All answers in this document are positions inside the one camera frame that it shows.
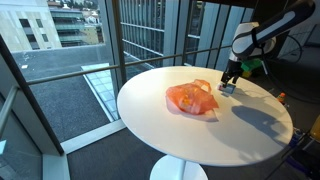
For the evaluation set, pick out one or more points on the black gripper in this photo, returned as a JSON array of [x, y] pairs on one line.
[[233, 71]]

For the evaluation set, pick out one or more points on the blue and white container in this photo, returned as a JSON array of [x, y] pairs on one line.
[[229, 88]]

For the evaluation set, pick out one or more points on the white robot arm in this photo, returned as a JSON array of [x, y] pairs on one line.
[[252, 39]]

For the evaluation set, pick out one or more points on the blue robot base cart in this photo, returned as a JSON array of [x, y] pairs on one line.
[[300, 159]]

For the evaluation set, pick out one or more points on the orange plastic bag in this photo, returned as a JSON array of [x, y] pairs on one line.
[[199, 91]]

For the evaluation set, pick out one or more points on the yellow item in bag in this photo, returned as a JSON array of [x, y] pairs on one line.
[[187, 100]]

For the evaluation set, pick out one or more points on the round white table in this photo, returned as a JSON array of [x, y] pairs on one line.
[[248, 127]]

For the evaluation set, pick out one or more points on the orange bottle on floor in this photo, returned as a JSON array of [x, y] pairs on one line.
[[281, 98]]

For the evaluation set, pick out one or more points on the yellow object at edge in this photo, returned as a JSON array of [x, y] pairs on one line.
[[315, 130]]

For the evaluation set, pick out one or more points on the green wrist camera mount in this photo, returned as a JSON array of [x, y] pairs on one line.
[[250, 65]]

